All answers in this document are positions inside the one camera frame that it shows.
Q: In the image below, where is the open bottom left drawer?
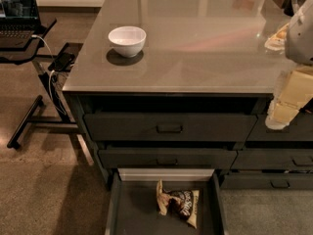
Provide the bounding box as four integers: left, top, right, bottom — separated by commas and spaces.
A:
105, 173, 229, 235

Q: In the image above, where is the dark glass jar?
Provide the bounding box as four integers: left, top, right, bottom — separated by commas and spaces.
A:
283, 0, 313, 18

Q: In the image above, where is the top right dark drawer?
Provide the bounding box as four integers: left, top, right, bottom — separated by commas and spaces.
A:
247, 113, 313, 141

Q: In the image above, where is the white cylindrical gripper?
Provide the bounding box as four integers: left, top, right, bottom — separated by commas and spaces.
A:
265, 66, 313, 130

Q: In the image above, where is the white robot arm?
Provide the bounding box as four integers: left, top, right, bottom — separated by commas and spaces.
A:
264, 0, 313, 130

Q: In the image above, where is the top left dark drawer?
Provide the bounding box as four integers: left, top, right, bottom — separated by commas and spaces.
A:
83, 113, 256, 142

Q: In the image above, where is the white ceramic bowl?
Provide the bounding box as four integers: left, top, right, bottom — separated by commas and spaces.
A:
108, 26, 147, 58

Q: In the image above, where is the open black laptop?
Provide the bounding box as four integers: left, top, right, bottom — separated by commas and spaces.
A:
0, 0, 41, 51

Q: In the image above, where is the middle right dark drawer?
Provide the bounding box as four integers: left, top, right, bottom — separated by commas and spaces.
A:
232, 149, 313, 170

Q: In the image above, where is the brown chip bag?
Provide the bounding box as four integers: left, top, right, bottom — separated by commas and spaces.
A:
156, 179, 200, 228

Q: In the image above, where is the black smartphone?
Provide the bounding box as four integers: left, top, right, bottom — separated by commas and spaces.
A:
48, 52, 74, 71

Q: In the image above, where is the bottom right dark drawer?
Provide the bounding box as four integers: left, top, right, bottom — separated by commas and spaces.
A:
221, 173, 313, 190

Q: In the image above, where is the glass bowl with fruit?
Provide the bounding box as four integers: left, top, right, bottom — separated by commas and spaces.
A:
264, 23, 289, 51

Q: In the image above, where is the black rolling laptop stand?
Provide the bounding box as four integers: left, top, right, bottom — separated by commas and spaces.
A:
0, 17, 84, 150

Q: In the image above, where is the white charging cable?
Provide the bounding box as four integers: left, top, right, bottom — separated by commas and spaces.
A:
30, 33, 67, 117

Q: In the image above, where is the dark drawer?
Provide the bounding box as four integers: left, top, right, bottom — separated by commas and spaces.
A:
221, 173, 313, 190
83, 113, 256, 142
247, 113, 313, 141
232, 149, 313, 170
99, 148, 237, 169

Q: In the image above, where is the middle left dark drawer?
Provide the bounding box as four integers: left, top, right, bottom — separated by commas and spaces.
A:
99, 148, 237, 169

